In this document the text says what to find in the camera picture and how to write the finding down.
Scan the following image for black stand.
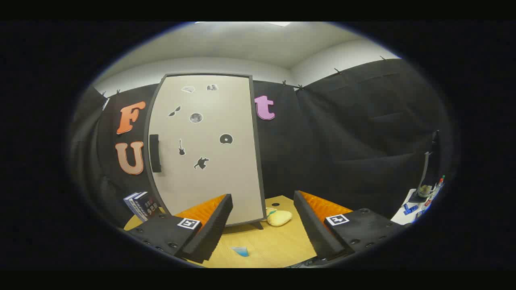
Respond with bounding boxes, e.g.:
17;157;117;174
408;130;441;203

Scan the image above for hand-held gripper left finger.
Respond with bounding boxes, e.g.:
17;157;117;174
125;194;234;264

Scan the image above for white spine book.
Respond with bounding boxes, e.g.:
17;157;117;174
123;193;137;218
128;193;146;222

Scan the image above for yellow plush toy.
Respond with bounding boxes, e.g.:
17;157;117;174
264;207;293;227

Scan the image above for dark cover book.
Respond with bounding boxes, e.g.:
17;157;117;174
135;192;162;222

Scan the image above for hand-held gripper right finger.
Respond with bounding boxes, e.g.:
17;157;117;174
293;191;406;261

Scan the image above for white side table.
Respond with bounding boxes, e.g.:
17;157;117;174
390;188;434;225

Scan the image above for dark grey cabinet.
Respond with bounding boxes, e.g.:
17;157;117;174
143;72;267;231

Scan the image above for black backdrop cloth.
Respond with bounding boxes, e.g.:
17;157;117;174
69;58;458;230

